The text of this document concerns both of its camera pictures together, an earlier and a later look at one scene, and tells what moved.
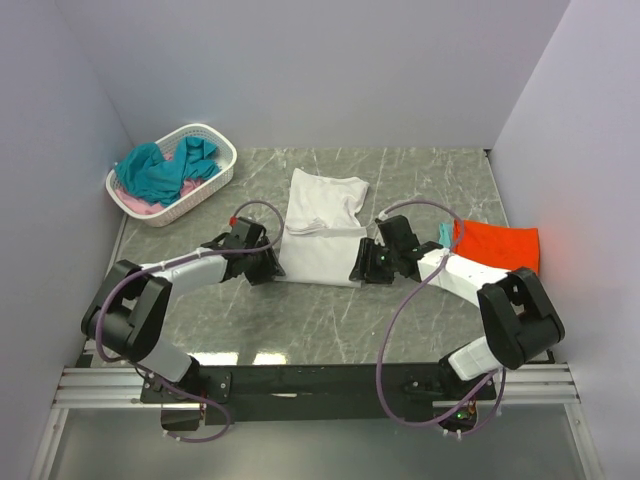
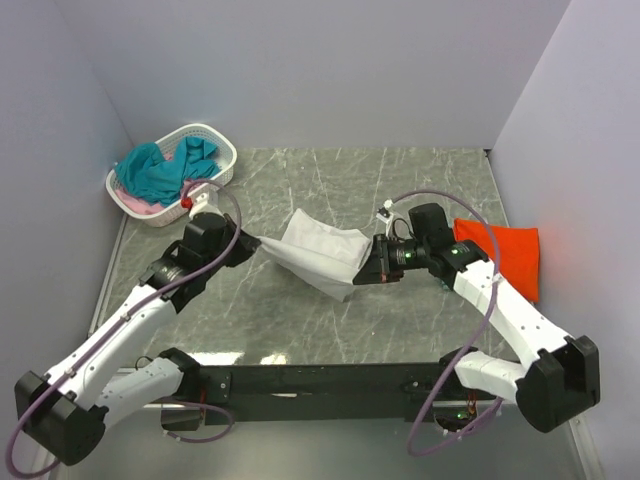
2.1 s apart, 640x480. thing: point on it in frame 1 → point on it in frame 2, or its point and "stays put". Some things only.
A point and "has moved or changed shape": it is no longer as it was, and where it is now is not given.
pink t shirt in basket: [142, 205] stays put
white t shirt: [322, 232] has moved or changed shape
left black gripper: [270, 267] → [246, 246]
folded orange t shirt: [498, 245] stays put
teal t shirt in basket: [145, 171] stays put
